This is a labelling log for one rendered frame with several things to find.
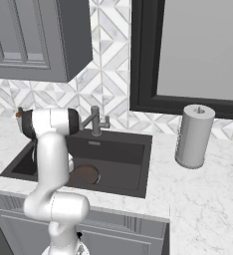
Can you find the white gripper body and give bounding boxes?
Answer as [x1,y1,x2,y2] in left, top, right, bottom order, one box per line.
[67,153,76,174]

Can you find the brown round pan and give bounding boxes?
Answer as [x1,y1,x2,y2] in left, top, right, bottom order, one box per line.
[68,163,102,187]

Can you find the dark grey sink basin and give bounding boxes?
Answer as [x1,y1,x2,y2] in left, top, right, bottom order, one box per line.
[0,127,154,199]

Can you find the grey metal tap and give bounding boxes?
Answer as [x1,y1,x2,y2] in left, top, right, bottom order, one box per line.
[78,105,112,137]

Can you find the grey base cupboard door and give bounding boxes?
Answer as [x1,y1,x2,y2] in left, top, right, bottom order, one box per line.
[0,207,54,255]
[76,222,166,255]

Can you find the grey base cupboard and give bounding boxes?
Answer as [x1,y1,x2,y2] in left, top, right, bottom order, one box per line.
[0,191,171,255]

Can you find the grey paper towel roll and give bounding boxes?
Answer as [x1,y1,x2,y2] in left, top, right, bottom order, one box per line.
[174,104,217,170]

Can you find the black framed window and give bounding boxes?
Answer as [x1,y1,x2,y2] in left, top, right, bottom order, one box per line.
[128,0,233,122]

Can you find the grey wall cupboard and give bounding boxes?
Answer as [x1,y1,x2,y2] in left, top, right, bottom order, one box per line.
[0,0,94,85]

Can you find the grey wall cupboard door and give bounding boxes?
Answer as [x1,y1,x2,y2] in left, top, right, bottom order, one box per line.
[0,0,69,83]

